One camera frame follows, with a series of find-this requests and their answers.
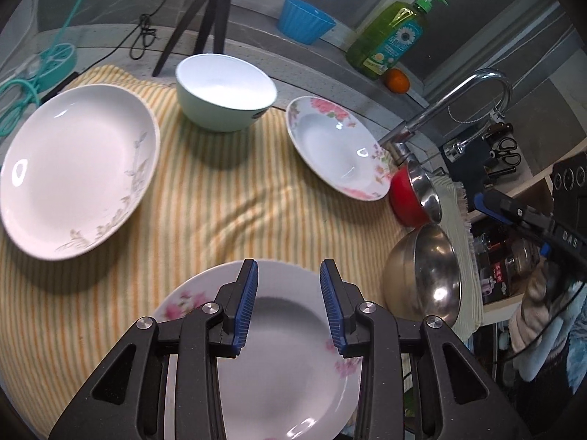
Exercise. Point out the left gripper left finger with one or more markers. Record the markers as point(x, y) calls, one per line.
point(214, 330)

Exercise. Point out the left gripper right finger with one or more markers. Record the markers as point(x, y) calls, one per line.
point(363, 330)

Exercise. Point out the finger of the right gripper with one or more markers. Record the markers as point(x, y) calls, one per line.
point(491, 204)

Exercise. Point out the red steel bowl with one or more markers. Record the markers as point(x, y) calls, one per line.
point(413, 198)

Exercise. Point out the large steel bowl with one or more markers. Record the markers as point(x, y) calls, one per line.
point(422, 277)

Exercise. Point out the pink floral white plate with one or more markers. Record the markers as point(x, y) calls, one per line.
point(289, 381)

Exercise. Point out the small pink floral plate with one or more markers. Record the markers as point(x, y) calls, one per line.
point(339, 149)

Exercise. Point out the white plate grey leaves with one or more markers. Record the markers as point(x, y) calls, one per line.
point(77, 169)

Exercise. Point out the pale green ceramic bowl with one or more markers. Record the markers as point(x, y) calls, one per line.
point(221, 93)

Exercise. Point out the gloved right hand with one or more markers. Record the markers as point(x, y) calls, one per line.
point(539, 328)

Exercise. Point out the black scissors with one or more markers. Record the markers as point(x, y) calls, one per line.
point(503, 158)

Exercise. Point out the chrome faucet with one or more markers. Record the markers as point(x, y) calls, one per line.
point(395, 142)

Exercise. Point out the striped yellow cloth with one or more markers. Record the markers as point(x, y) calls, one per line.
point(214, 198)

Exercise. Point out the orange fruit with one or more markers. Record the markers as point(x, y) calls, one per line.
point(396, 81)

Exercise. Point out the green dish soap bottle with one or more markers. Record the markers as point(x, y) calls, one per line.
point(389, 36)

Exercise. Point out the blue fluted bowl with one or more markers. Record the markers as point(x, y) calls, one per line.
point(303, 22)

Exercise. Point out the black tripod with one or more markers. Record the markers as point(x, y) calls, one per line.
point(214, 22)

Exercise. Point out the black camera box right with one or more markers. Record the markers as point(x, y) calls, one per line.
point(570, 192)

